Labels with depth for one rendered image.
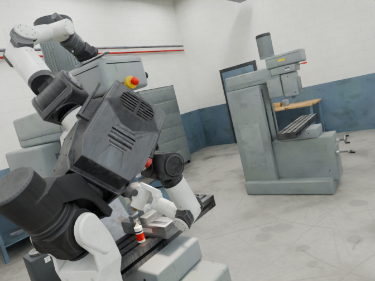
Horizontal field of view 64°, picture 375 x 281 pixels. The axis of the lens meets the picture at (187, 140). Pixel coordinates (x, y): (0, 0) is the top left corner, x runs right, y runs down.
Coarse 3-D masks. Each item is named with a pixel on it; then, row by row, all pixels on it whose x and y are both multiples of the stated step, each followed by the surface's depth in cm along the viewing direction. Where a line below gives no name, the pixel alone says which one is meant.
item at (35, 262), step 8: (24, 256) 125; (32, 256) 122; (40, 256) 121; (48, 256) 123; (32, 264) 119; (40, 264) 121; (48, 264) 123; (32, 272) 121; (40, 272) 120; (48, 272) 123; (32, 280) 125; (40, 280) 120; (48, 280) 122; (56, 280) 125
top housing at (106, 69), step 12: (96, 60) 130; (108, 60) 131; (120, 60) 136; (132, 60) 142; (72, 72) 143; (84, 72) 137; (96, 72) 132; (108, 72) 131; (120, 72) 136; (132, 72) 141; (144, 72) 147; (84, 84) 139; (108, 84) 130; (144, 84) 147; (96, 96) 138
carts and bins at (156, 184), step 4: (140, 172) 386; (136, 176) 371; (140, 176) 368; (136, 180) 365; (156, 180) 415; (152, 184) 408; (156, 184) 414; (160, 184) 418; (156, 188) 379; (160, 188) 377; (164, 192) 377; (164, 196) 378; (168, 196) 378; (148, 200) 435; (152, 200) 431; (128, 204) 440; (128, 208) 422; (132, 208) 418; (128, 212) 404; (132, 212) 400
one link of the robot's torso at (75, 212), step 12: (72, 204) 77; (72, 216) 74; (60, 228) 72; (72, 228) 74; (36, 240) 72; (48, 240) 71; (60, 240) 72; (72, 240) 74; (48, 252) 76; (60, 252) 75; (72, 252) 76
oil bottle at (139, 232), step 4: (136, 224) 154; (136, 228) 153; (140, 228) 154; (136, 232) 154; (140, 232) 154; (136, 236) 155; (140, 236) 154; (144, 236) 156; (140, 240) 154; (144, 240) 155
